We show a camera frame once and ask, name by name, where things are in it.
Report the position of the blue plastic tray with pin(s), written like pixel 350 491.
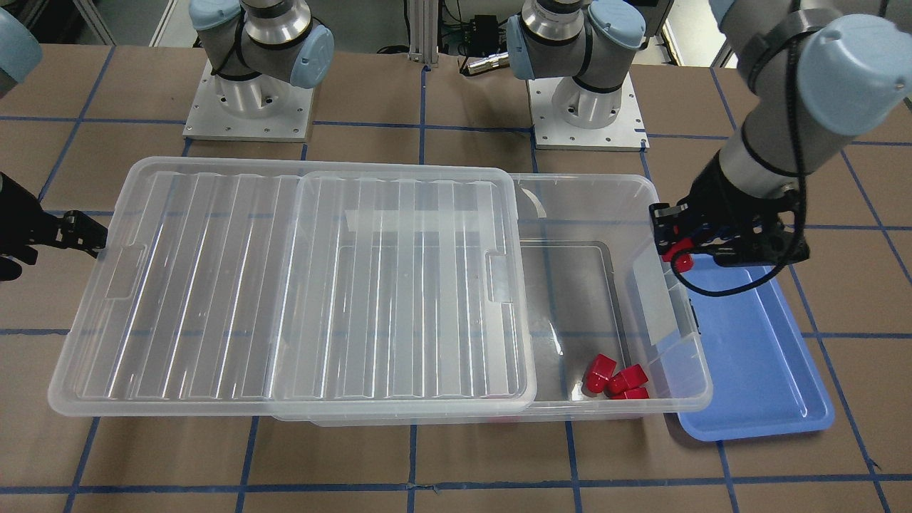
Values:
pixel 765 382

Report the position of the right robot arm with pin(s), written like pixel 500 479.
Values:
pixel 265 58

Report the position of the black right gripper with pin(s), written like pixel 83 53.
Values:
pixel 16 219

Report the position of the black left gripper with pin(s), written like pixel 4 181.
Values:
pixel 714 194

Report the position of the clear plastic storage box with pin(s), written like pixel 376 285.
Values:
pixel 541 299

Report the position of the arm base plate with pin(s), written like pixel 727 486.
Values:
pixel 261 109
pixel 567 117

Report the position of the red block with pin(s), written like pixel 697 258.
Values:
pixel 637 393
pixel 598 374
pixel 631 377
pixel 678 257

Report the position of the clear plastic box lid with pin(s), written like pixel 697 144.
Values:
pixel 180 304

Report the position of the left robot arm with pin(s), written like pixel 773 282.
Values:
pixel 822 78

